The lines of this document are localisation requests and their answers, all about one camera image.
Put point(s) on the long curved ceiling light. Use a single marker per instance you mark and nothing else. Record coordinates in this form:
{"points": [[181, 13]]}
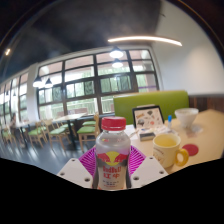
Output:
{"points": [[146, 38]]}

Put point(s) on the person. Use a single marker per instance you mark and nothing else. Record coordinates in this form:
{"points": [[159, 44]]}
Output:
{"points": [[13, 120]]}

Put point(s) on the red-capped clear drink bottle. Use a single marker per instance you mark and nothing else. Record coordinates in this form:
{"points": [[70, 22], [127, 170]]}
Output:
{"points": [[112, 160]]}

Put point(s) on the small blue-capped tube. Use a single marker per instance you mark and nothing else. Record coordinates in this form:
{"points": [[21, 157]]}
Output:
{"points": [[169, 122]]}

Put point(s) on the white paper sheets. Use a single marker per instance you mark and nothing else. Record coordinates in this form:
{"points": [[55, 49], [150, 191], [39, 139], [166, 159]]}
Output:
{"points": [[161, 129]]}

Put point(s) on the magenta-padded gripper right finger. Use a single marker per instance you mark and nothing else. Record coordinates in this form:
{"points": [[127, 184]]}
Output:
{"points": [[146, 170]]}

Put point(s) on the large black-framed window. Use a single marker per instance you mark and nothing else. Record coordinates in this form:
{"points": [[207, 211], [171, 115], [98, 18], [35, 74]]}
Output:
{"points": [[83, 86]]}

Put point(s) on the white ceramic bowl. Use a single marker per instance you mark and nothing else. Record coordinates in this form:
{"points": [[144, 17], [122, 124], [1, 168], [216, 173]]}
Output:
{"points": [[186, 116]]}

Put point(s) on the black tablet with stickers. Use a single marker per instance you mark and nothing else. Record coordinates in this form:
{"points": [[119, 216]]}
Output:
{"points": [[147, 117]]}

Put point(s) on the group of green-seated wooden chairs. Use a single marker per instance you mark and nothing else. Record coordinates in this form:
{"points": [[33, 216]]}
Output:
{"points": [[58, 131]]}

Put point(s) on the flat round red coaster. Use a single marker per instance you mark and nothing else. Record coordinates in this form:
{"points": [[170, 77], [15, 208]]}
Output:
{"points": [[191, 149]]}

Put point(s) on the green upholstered bench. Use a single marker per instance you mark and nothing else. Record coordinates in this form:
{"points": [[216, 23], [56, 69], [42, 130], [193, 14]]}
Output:
{"points": [[166, 101]]}

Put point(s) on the group of black pendant lamps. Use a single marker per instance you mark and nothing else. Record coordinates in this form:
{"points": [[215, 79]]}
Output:
{"points": [[116, 53]]}

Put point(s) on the light wooden dining table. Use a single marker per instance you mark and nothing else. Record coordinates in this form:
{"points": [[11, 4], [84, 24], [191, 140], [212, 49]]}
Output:
{"points": [[25, 124], [70, 116]]}

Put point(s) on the yellow ceramic mug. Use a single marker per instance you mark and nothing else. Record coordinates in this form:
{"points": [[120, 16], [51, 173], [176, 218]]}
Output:
{"points": [[165, 151]]}

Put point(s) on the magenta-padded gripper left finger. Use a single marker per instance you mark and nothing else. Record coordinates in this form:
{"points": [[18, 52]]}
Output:
{"points": [[75, 170]]}

